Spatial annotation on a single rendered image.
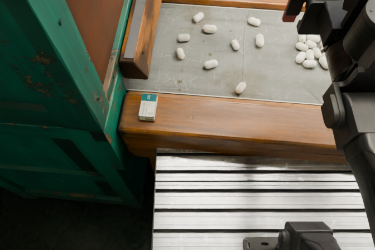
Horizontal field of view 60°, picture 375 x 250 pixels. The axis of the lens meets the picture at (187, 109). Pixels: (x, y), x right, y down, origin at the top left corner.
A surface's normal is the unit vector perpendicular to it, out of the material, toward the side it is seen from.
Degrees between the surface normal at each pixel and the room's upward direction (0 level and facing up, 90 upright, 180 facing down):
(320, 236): 60
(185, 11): 0
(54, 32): 90
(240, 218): 0
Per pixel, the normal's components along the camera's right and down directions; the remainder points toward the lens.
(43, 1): 1.00, 0.08
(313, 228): 0.00, -1.00
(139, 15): 0.00, -0.46
